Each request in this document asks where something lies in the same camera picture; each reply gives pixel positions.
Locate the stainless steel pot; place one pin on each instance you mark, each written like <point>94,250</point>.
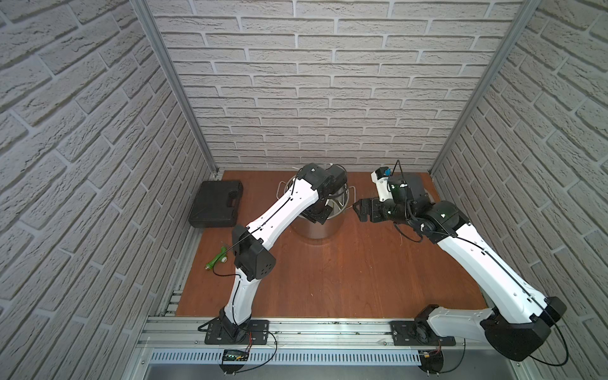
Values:
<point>327,228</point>

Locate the right controller board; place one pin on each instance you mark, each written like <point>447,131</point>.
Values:
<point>431,362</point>

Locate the white vented cable duct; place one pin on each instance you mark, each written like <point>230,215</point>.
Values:
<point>347,357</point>

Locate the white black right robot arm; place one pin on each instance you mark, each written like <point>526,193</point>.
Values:
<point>520,319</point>

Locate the aluminium front rail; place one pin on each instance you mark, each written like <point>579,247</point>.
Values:
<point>313,333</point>

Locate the aluminium corner post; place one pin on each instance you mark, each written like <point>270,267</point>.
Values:
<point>511,37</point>
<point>158,45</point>

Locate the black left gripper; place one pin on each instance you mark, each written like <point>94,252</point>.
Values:
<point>325,211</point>

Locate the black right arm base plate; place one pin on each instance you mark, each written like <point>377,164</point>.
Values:
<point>417,334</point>

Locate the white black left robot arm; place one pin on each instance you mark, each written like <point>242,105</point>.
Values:
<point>252,250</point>

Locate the aluminium corner post left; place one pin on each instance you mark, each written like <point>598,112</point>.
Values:
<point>158,45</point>

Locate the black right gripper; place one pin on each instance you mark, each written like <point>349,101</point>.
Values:
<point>374,204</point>

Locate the left controller board with display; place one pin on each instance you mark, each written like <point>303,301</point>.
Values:
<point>233,361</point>

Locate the green plastic hose nozzle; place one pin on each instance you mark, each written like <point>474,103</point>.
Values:
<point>221,257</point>

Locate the aluminium corner post right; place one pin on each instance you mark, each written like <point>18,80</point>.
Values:
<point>511,37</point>

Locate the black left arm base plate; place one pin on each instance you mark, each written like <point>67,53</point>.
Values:
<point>254,332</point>

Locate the black plastic tool case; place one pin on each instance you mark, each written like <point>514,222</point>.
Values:
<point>216,204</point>

